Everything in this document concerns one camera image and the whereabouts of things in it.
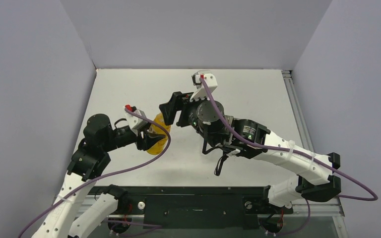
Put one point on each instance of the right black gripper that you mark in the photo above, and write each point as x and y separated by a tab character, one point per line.
182	109

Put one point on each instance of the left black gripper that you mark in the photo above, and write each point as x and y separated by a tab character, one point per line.
147	140

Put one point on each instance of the yellow juice bottle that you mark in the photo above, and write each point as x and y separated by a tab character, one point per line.
157	149

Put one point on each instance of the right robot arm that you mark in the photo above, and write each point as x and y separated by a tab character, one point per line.
313	180

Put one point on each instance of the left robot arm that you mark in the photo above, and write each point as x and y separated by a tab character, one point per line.
86	168

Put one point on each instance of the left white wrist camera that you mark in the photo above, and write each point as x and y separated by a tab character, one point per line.
134	118

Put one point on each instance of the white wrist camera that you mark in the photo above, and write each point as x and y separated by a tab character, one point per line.
134	118
202	80

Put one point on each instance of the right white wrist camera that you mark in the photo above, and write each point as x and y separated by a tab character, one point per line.
202	80

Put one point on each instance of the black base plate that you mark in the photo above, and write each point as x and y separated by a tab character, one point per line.
176	207

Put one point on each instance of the aluminium frame rail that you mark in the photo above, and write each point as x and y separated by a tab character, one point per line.
297	110

